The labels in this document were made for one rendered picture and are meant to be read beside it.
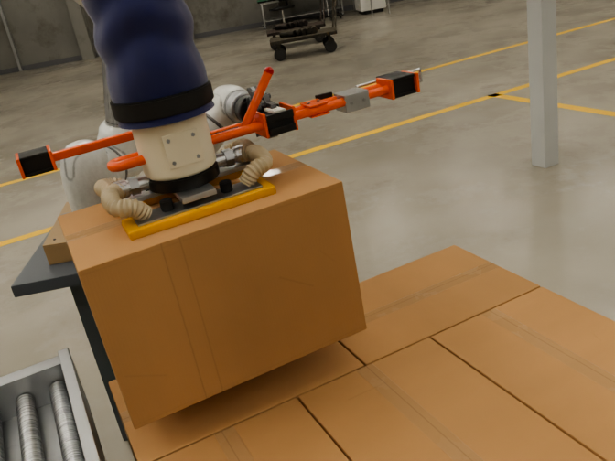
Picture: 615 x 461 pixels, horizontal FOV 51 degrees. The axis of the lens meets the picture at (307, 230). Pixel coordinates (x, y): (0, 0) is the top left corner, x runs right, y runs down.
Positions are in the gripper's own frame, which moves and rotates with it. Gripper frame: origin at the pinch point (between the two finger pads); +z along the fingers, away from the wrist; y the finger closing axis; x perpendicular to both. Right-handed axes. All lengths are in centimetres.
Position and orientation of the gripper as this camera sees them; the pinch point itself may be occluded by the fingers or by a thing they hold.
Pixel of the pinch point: (276, 118)
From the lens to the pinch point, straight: 160.6
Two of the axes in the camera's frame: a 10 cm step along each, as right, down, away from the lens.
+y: 1.7, 9.1, 3.9
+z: 4.4, 2.8, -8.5
